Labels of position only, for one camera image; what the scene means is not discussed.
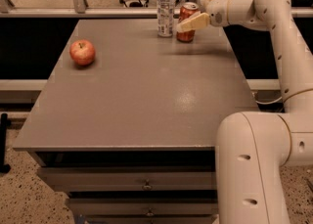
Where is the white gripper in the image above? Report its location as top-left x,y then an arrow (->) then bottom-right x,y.
176,0 -> 255,33

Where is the red coke can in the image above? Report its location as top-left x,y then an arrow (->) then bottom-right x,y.
176,2 -> 200,43

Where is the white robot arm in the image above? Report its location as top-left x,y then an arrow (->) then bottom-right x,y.
177,0 -> 313,224

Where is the clear plastic water bottle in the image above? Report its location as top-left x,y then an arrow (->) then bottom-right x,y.
156,0 -> 175,37

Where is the red apple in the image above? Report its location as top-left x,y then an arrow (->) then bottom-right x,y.
69,39 -> 96,66

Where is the grey drawer cabinet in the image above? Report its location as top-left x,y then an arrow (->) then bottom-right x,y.
14,19 -> 256,224

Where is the grey drawer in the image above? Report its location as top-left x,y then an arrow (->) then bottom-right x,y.
37,166 -> 217,192
66,199 -> 218,216

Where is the top grey drawer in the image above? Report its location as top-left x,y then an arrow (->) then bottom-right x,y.
37,166 -> 217,192

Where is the black stand leg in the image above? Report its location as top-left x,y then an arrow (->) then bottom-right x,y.
0,113 -> 11,173

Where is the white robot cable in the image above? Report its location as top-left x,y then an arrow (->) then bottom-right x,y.
254,95 -> 285,107

